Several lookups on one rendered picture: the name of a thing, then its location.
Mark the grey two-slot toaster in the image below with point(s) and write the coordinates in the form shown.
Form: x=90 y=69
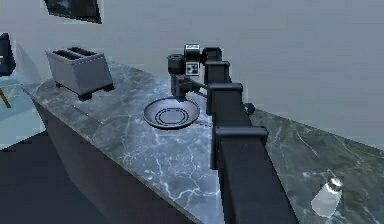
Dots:
x=80 y=71

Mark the grey marble counter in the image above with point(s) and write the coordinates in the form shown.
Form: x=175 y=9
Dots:
x=156 y=156

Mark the dark blue block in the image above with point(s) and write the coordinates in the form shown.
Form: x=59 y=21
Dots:
x=6 y=56

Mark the dark framed wall picture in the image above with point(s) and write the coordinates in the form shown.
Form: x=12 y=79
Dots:
x=75 y=9

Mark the dark grey round pan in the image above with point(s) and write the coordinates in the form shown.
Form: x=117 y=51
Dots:
x=171 y=116

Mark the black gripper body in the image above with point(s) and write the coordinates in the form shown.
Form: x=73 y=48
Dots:
x=176 y=64

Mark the clear glass salt shaker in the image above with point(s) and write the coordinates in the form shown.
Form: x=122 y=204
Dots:
x=327 y=199

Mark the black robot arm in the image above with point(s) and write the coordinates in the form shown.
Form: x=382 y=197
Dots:
x=246 y=173

